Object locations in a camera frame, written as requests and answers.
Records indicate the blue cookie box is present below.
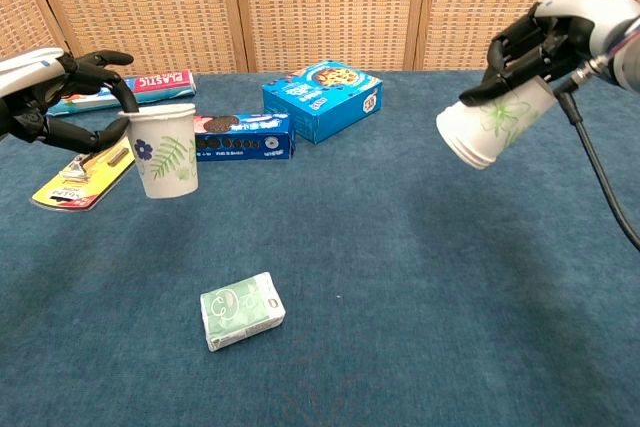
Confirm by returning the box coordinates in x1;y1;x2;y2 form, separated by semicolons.
261;60;384;146

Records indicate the blue pink oreo box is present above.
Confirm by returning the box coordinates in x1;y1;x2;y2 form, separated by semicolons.
192;113;296;162

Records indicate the blue red plastic wrap box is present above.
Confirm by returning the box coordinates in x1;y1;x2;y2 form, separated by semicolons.
47;69;196;117

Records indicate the white floral paper cup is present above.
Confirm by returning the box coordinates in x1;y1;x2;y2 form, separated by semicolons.
118;103;200;200

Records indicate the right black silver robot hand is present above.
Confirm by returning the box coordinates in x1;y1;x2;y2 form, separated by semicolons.
458;0;632;108

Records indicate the stack of white paper cups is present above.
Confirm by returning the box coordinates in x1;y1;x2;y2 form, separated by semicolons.
435;75;559;171

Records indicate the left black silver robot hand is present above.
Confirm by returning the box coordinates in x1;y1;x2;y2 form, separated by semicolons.
0;46;141;154

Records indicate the wicker folding screen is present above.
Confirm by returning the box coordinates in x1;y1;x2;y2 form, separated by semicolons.
0;0;640;77

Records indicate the blue felt table mat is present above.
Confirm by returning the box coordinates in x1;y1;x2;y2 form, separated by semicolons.
0;69;640;427

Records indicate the green tissue pack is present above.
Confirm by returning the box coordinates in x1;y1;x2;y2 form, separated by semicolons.
199;271;287;353

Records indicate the razor in yellow package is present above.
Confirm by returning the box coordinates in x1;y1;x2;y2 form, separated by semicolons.
31;139;137;212

